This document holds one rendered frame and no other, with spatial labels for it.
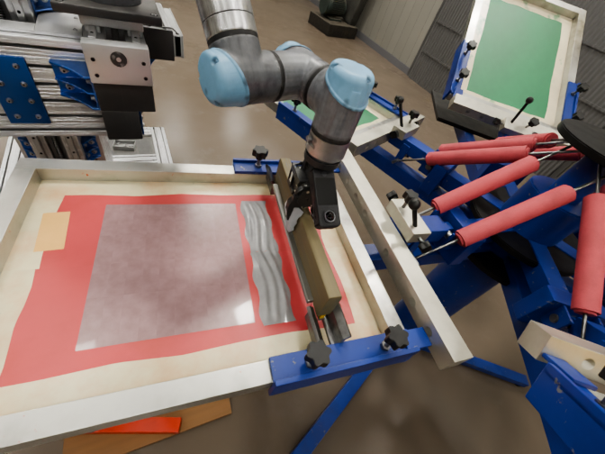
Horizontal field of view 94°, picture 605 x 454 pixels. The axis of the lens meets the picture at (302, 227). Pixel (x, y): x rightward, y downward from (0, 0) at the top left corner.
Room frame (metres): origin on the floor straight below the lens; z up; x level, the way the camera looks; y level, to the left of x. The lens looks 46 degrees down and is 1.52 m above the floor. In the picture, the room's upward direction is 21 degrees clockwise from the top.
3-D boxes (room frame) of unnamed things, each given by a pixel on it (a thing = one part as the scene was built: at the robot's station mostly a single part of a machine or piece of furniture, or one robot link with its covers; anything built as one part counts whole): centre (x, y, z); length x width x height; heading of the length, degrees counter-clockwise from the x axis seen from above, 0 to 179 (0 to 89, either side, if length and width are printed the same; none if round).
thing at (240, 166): (0.71, 0.12, 0.98); 0.30 x 0.05 x 0.07; 121
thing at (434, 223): (0.64, -0.30, 1.02); 0.17 x 0.06 x 0.05; 121
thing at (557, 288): (0.89, -0.72, 0.99); 0.82 x 0.79 x 0.12; 121
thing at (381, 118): (1.33, 0.07, 1.05); 1.08 x 0.61 x 0.23; 61
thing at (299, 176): (0.48, 0.02, 1.18); 0.09 x 0.08 x 0.12; 31
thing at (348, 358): (0.24, -0.17, 0.98); 0.30 x 0.05 x 0.07; 121
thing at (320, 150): (0.48, 0.01, 1.26); 0.08 x 0.08 x 0.05
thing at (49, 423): (0.35, 0.18, 0.97); 0.79 x 0.58 x 0.04; 121
